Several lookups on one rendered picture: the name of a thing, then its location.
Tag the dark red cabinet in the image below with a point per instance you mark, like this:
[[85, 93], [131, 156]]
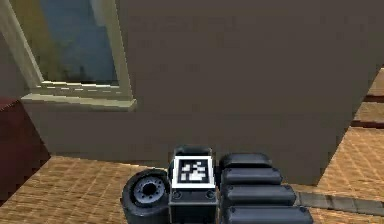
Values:
[[16, 146]]

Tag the cream framed window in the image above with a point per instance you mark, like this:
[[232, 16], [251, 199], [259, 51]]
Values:
[[76, 43]]

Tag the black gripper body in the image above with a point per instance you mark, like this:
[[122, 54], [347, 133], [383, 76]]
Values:
[[148, 193]]

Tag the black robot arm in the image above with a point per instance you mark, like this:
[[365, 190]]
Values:
[[253, 195]]

